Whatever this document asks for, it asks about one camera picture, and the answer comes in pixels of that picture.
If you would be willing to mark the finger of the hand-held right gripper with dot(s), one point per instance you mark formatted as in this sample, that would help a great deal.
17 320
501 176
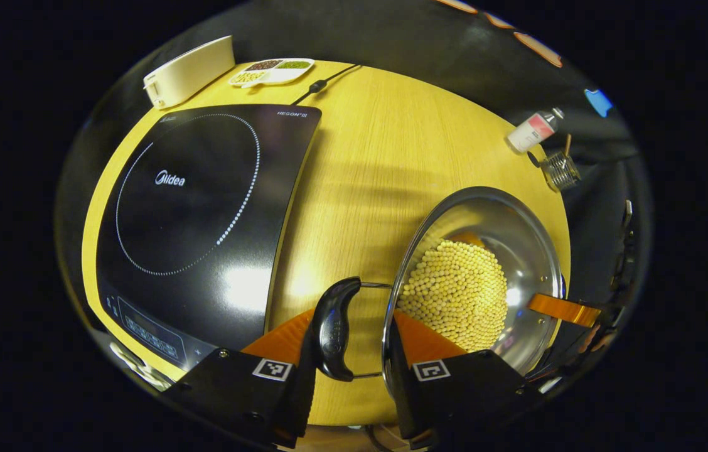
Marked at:
564 309

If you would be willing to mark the white divided bean dish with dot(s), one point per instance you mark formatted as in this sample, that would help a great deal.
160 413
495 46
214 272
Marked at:
272 71

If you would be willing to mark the brown stick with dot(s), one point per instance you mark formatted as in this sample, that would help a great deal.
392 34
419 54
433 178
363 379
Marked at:
568 144

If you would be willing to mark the black induction cooktop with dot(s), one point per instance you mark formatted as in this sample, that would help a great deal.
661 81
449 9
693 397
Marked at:
191 207

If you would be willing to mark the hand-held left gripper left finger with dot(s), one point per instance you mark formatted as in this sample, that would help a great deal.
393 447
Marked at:
304 402

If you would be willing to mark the pile of yellow soybeans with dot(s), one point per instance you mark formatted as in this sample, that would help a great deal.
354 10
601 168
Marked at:
454 295

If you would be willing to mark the white toaster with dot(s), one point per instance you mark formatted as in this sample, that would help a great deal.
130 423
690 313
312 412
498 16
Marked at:
187 72

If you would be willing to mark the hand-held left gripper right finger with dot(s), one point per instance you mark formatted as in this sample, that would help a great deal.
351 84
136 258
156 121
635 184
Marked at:
401 389

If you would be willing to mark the white bottle with pink label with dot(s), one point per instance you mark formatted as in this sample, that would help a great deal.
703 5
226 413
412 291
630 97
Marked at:
531 130

